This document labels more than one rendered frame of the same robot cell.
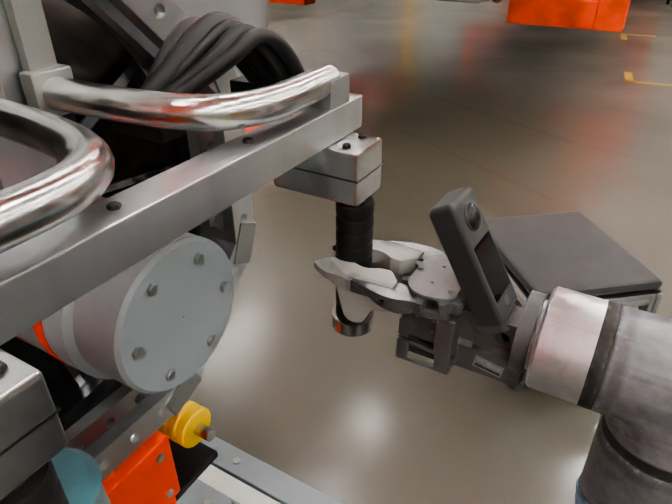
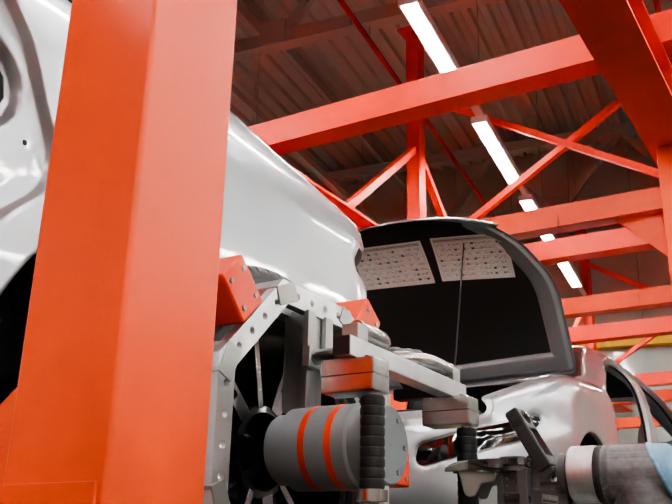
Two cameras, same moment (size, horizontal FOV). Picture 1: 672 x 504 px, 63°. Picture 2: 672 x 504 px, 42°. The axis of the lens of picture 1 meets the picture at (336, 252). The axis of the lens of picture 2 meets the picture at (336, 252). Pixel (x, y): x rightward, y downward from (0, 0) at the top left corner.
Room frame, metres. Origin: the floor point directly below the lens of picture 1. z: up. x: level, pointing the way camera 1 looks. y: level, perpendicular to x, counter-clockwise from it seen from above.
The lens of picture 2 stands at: (-1.11, 0.18, 0.66)
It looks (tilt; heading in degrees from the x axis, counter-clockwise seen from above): 20 degrees up; 1
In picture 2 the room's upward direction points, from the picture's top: 1 degrees clockwise
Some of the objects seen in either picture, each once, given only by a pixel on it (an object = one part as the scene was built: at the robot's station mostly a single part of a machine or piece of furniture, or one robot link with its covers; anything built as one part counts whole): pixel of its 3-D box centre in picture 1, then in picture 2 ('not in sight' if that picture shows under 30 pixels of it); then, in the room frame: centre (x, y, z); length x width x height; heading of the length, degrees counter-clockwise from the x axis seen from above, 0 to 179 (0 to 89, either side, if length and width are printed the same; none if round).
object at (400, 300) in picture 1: (398, 290); (495, 464); (0.41, -0.06, 0.83); 0.09 x 0.05 x 0.02; 68
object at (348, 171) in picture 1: (327, 161); (450, 411); (0.47, 0.01, 0.93); 0.09 x 0.05 x 0.05; 60
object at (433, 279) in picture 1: (467, 318); (535, 480); (0.40, -0.12, 0.80); 0.12 x 0.08 x 0.09; 60
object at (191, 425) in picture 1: (135, 395); not in sight; (0.58, 0.30, 0.51); 0.29 x 0.06 x 0.06; 60
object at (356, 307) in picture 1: (353, 295); (469, 478); (0.43, -0.02, 0.81); 0.09 x 0.03 x 0.06; 68
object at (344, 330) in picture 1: (353, 261); (467, 468); (0.46, -0.02, 0.83); 0.04 x 0.04 x 0.16
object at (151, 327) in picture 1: (94, 279); (335, 447); (0.39, 0.21, 0.85); 0.21 x 0.14 x 0.14; 60
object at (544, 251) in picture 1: (547, 296); not in sight; (1.30, -0.61, 0.17); 0.43 x 0.36 x 0.34; 10
